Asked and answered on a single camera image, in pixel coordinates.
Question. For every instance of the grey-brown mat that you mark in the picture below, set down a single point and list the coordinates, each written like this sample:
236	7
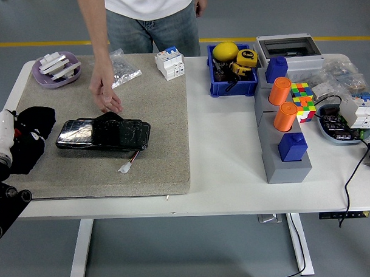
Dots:
157	115

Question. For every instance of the person's left hand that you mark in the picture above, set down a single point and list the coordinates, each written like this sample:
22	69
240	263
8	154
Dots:
201	5

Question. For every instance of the white table leg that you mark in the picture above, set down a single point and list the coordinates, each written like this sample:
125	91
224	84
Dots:
309	266
81	254

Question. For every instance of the silver metal bracket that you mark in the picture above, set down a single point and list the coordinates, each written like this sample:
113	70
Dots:
268	218

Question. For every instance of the yellow round tape measure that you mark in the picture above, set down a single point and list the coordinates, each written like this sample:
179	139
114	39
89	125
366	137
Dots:
246	57

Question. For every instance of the yellow lemon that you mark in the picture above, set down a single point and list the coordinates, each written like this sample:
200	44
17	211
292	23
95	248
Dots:
224	52

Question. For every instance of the yellow black tape measure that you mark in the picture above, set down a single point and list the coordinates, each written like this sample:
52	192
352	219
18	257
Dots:
240	69

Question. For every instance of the clear bag of small parts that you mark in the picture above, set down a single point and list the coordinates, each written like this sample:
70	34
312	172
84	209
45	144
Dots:
340	70

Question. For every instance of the clear bag of screws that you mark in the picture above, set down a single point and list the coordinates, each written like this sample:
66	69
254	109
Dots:
125	70

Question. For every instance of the white plastic clip piece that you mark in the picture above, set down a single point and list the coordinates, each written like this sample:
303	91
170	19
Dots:
67	70

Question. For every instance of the blue-grey tray of electronics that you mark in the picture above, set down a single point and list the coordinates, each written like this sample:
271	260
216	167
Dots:
327	136

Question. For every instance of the grey peg holder base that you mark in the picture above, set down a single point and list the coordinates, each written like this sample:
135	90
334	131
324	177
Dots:
283	173

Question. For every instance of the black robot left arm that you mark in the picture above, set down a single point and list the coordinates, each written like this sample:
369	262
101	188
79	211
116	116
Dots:
2	205

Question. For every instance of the person's right hand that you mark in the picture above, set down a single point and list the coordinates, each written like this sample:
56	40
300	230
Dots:
102	86

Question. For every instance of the blue plastic bin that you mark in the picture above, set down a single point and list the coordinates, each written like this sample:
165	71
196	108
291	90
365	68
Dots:
232	89

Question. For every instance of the white blue circuit breaker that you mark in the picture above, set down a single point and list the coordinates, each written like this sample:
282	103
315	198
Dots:
170	64
358	111

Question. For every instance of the person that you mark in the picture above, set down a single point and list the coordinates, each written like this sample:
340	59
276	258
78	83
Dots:
153	18

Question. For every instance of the blue block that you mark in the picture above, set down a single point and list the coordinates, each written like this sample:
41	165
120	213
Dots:
291	150
275	70

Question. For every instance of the grey electrical enclosure box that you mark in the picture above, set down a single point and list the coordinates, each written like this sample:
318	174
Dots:
304	64

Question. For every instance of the colourful puzzle cube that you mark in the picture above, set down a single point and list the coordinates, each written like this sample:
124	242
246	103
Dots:
300	90
305	110

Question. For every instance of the black table control panel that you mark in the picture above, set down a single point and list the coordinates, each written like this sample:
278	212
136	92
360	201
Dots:
327	215

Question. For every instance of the person's right forearm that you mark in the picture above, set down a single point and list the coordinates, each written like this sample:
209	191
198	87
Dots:
97	35

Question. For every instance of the dark small tool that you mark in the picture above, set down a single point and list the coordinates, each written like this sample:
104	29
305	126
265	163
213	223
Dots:
219	73

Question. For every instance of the orange cylinder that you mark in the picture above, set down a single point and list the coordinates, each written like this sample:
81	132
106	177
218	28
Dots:
284	118
279	92

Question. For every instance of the purple plastic tray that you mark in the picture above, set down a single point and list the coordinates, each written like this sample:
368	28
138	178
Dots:
38	75

